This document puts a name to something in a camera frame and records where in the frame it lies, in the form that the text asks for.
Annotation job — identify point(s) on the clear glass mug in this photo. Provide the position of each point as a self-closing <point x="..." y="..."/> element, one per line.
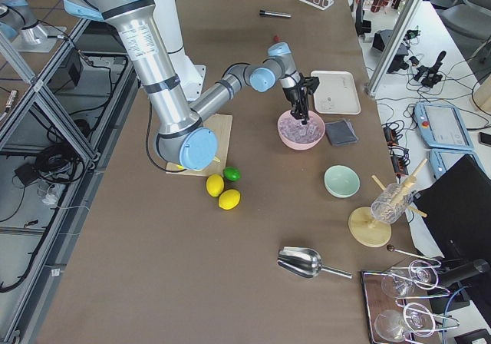
<point x="391" y="204"/>

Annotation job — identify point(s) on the black smartphone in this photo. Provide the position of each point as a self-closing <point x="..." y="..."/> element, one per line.
<point x="484" y="139"/>

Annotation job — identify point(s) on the grey microfibre cloth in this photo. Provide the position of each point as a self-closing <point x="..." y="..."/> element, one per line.
<point x="340" y="132"/>

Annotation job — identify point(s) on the wine glass holder tray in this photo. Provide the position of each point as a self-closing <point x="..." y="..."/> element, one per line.
<point x="376" y="301"/>

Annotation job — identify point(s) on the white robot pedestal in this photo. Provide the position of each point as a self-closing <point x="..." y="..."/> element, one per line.
<point x="191" y="75"/>

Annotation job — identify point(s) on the whole yellow lemon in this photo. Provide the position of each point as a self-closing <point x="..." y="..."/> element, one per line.
<point x="229" y="199"/>
<point x="215" y="185"/>

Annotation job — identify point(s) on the wooden cutting board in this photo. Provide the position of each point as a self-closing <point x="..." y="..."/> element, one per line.
<point x="221" y="125"/>

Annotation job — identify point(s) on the steel ice scoop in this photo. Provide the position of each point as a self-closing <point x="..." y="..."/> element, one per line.
<point x="306" y="262"/>

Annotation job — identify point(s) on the black monitor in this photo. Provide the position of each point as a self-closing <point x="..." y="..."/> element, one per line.
<point x="458" y="211"/>

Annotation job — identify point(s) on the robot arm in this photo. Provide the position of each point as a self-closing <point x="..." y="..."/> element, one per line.
<point x="182" y="138"/>

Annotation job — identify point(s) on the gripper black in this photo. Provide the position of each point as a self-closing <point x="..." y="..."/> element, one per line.
<point x="295" y="97"/>

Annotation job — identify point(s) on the green bowl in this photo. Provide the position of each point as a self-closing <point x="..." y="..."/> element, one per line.
<point x="341" y="181"/>

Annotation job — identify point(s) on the steel muddler black tip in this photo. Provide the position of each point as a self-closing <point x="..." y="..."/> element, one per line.
<point x="272" y="14"/>

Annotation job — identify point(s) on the blue teach pendant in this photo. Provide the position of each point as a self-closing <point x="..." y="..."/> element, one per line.
<point x="441" y="160"/>
<point x="441" y="126"/>

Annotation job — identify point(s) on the aluminium frame post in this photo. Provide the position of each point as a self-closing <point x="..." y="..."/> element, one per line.
<point x="401" y="25"/>

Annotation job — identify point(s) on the cream serving tray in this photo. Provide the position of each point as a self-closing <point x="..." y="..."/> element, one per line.
<point x="336" y="93"/>

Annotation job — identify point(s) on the clear ice cubes heap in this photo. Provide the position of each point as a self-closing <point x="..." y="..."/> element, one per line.
<point x="295" y="131"/>

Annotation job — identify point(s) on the green lime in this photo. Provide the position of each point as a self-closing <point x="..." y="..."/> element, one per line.
<point x="232" y="173"/>

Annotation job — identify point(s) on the pink bowl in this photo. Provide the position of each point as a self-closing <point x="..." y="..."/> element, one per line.
<point x="301" y="147"/>

